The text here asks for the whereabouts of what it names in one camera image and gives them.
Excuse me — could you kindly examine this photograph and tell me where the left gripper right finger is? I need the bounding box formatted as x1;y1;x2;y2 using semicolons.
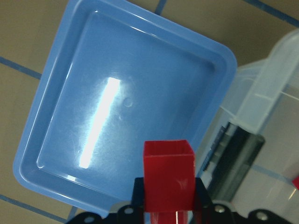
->
193;177;213;211

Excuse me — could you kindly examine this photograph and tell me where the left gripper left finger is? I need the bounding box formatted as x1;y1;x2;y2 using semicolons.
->
131;177;145;209

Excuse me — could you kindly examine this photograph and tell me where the red block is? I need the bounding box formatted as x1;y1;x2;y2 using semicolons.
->
292;176;299;190
143;140;195;224

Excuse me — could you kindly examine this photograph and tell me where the black latch on box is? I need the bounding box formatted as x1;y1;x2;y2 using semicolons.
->
203;122;265;202

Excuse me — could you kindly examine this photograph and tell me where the clear plastic storage box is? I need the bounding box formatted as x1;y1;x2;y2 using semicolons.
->
196;30;299;224

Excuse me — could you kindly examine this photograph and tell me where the blue plastic tray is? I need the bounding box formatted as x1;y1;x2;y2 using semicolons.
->
13;0;237;216

